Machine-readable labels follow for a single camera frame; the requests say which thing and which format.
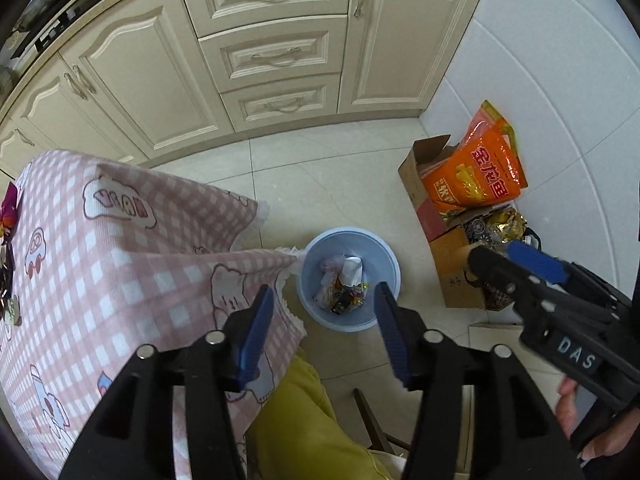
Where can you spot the person's yellow pants leg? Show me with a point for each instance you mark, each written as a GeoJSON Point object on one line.
{"type": "Point", "coordinates": [300, 425]}

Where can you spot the orange rice bag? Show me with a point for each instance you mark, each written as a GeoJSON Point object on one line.
{"type": "Point", "coordinates": [480, 175]}

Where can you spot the plain brown cardboard box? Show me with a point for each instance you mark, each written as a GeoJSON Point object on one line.
{"type": "Point", "coordinates": [450, 270]}

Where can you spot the black gas stove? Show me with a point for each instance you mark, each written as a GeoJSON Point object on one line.
{"type": "Point", "coordinates": [55, 25]}

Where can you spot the purple snack wrapper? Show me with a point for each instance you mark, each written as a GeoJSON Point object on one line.
{"type": "Point", "coordinates": [9, 207]}

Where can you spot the cardboard box with red side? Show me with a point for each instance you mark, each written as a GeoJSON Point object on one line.
{"type": "Point", "coordinates": [415, 180]}

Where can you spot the blue trash bin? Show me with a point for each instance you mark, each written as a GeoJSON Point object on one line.
{"type": "Point", "coordinates": [385, 260]}

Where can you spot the pink checkered tablecloth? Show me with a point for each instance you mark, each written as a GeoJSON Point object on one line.
{"type": "Point", "coordinates": [125, 240]}

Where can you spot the dark patterned bag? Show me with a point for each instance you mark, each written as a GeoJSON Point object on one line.
{"type": "Point", "coordinates": [475, 232]}

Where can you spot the colourful candy wrappers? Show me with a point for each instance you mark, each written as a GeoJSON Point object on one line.
{"type": "Point", "coordinates": [345, 299]}

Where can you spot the dark snack wrappers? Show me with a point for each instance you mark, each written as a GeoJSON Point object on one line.
{"type": "Point", "coordinates": [6, 275]}

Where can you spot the cream kitchen base cabinets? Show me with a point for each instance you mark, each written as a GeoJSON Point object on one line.
{"type": "Point", "coordinates": [150, 60]}

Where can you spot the clear plastic bag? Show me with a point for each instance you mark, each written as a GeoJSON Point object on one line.
{"type": "Point", "coordinates": [331, 270]}

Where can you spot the person's right hand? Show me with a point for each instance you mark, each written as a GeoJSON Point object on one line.
{"type": "Point", "coordinates": [567, 405]}

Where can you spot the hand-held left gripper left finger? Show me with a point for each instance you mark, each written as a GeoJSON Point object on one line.
{"type": "Point", "coordinates": [255, 335]}

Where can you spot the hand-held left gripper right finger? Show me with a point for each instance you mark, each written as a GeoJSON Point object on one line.
{"type": "Point", "coordinates": [392, 330]}

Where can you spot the dark wooden stool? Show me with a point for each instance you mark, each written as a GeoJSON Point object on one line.
{"type": "Point", "coordinates": [370, 420]}

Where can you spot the gold foil packets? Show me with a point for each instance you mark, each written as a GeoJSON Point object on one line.
{"type": "Point", "coordinates": [507, 225]}

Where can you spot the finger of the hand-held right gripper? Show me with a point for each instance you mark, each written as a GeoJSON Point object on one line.
{"type": "Point", "coordinates": [537, 260]}
{"type": "Point", "coordinates": [492, 265]}

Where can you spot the white paper cup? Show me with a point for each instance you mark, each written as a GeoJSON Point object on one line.
{"type": "Point", "coordinates": [352, 269]}

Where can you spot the cream cabinet door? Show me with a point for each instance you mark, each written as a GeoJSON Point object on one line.
{"type": "Point", "coordinates": [65, 115]}
{"type": "Point", "coordinates": [405, 35]}
{"type": "Point", "coordinates": [145, 70]}

